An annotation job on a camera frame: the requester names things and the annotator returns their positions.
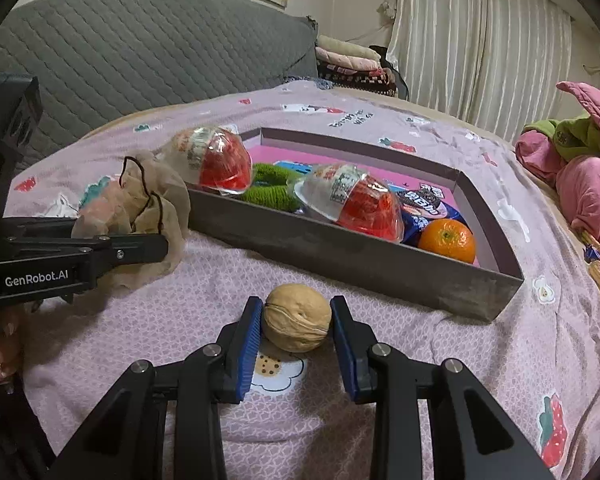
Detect pink strawberry print bedsheet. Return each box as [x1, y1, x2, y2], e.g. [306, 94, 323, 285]
[6, 81, 600, 479]

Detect small blue snack wrapper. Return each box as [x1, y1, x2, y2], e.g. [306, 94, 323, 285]
[584, 245, 600, 263]

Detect stack of folded blankets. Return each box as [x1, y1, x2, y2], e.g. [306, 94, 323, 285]
[315, 35, 404, 98]

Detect beige mesh drawstring bag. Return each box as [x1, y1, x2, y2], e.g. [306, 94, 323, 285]
[71, 151, 190, 296]

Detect white striped curtain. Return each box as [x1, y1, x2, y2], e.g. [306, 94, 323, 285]
[384, 0, 572, 141]

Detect grey quilted headboard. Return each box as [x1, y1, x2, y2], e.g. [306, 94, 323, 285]
[0, 0, 317, 170]

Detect red white surprise egg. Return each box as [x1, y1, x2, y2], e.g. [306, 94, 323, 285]
[291, 162, 404, 243]

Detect blue Oreo cookie packet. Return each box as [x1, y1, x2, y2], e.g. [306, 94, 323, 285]
[389, 184, 467, 247]

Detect green fuzzy ring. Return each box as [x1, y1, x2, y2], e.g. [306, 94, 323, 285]
[239, 161, 307, 213]

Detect person's hand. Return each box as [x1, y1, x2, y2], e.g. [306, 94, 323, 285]
[0, 304, 26, 384]

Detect shallow grey cardboard box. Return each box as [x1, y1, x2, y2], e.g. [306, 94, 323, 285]
[189, 127, 524, 321]

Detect brown walnut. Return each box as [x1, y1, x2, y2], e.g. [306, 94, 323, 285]
[262, 283, 332, 353]

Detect blue white surprise egg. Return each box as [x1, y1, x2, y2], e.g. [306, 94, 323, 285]
[156, 126, 252, 195]

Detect pink quilted duvet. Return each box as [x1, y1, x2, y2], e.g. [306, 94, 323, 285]
[515, 81, 600, 243]

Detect green blanket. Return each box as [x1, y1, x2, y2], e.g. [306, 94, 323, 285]
[522, 115, 600, 162]

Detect orange tangerine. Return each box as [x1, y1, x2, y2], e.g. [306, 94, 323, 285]
[418, 219, 477, 264]

